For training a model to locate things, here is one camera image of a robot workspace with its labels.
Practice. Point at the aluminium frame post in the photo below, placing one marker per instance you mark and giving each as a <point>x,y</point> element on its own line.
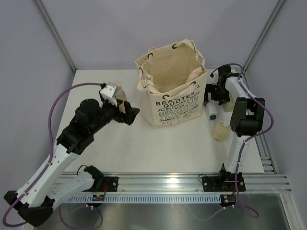
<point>264,32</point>
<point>54,33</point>

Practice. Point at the pale green round bottle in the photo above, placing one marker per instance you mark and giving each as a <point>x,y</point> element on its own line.
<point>228,106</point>

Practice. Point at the cream pump lotion bottle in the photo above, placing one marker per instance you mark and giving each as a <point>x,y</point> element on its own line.
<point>221,131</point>

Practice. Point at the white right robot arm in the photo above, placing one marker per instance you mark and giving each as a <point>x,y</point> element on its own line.
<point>246,122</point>

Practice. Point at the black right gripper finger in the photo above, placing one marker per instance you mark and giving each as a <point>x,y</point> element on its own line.
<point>222,99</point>
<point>207,98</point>

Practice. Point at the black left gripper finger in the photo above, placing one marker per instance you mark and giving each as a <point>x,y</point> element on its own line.
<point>127,119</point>
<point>128,112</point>

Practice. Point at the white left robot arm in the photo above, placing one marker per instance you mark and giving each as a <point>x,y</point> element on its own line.
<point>38,198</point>

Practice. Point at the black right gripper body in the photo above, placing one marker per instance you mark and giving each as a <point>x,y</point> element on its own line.
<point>216,90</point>

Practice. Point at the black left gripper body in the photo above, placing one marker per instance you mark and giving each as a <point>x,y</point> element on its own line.
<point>108,112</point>

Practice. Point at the left aluminium frame post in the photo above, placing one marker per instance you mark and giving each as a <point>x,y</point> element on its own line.
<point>54,33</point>

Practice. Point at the white slotted cable duct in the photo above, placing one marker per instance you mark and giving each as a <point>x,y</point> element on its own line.
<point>145,199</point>

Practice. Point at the white tube black cap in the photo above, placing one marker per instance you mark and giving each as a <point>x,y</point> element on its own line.
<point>210,110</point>

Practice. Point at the right aluminium frame post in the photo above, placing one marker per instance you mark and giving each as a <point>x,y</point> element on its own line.
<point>264,32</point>

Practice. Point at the cream canvas tote bag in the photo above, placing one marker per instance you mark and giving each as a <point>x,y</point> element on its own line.
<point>172,80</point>

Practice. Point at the beige pump bottle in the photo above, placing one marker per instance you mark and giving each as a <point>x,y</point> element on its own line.
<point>120,95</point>

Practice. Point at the aluminium mounting rail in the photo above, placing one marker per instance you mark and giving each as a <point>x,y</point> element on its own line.
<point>190,183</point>

